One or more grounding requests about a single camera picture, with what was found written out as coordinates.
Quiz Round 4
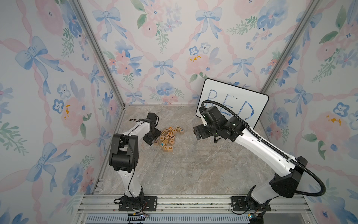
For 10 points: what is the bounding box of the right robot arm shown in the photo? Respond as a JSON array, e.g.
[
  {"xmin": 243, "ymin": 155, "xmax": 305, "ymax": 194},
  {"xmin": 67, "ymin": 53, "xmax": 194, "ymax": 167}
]
[{"xmin": 194, "ymin": 106, "xmax": 304, "ymax": 211}]

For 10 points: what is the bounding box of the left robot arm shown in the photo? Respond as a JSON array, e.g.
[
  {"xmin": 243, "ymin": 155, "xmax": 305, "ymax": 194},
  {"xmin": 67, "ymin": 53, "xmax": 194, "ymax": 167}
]
[{"xmin": 109, "ymin": 113, "xmax": 161, "ymax": 212}]

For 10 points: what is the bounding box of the whiteboard with RED text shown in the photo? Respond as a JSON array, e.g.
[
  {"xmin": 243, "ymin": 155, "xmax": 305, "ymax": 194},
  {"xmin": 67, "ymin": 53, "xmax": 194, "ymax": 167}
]
[{"xmin": 196, "ymin": 79, "xmax": 269, "ymax": 128}]

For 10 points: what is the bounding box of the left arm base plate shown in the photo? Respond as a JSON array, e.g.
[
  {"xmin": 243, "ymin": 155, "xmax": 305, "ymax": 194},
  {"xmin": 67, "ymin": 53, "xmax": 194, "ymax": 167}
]
[{"xmin": 118, "ymin": 196, "xmax": 158, "ymax": 212}]

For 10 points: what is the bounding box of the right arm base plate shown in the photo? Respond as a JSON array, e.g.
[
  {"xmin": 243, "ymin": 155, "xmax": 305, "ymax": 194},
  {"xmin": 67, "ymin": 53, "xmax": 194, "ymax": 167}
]
[{"xmin": 230, "ymin": 196, "xmax": 271, "ymax": 212}]

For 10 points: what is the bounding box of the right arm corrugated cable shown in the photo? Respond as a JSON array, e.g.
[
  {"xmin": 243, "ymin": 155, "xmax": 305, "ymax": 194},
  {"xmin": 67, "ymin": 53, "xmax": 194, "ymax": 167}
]
[{"xmin": 200, "ymin": 100, "xmax": 327, "ymax": 197}]

